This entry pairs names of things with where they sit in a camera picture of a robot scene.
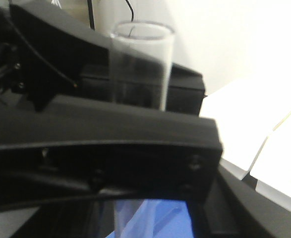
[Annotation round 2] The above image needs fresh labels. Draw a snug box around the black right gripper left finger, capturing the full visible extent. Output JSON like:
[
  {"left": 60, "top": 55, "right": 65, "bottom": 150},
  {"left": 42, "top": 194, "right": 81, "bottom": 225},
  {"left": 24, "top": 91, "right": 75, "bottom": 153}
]
[{"left": 0, "top": 97, "right": 223, "bottom": 212}]

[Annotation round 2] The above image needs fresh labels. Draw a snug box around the blue plastic tray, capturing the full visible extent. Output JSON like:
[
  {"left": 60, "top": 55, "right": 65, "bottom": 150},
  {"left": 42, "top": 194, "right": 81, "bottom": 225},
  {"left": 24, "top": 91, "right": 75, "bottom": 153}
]
[{"left": 107, "top": 199, "right": 194, "bottom": 238}]

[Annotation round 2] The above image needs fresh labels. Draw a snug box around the clear glass test tube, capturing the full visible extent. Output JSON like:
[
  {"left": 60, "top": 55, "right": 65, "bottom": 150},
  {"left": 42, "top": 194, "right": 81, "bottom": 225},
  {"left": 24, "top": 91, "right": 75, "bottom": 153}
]
[{"left": 109, "top": 20, "right": 175, "bottom": 111}]

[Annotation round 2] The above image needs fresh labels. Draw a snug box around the left white storage bin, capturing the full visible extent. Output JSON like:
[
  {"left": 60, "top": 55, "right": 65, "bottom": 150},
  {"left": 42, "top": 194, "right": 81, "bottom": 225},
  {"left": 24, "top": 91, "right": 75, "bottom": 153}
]
[{"left": 200, "top": 79, "right": 291, "bottom": 198}]

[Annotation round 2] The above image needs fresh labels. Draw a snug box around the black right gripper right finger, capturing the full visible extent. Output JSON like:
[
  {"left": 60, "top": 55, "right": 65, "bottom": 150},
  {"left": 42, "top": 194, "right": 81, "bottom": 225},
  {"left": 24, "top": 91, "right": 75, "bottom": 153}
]
[{"left": 9, "top": 3, "right": 205, "bottom": 115}]

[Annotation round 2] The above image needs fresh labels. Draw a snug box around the black power cable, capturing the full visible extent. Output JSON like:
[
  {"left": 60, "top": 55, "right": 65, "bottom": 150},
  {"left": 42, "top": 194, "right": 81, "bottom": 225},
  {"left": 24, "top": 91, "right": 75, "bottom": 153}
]
[{"left": 87, "top": 0, "right": 135, "bottom": 30}]

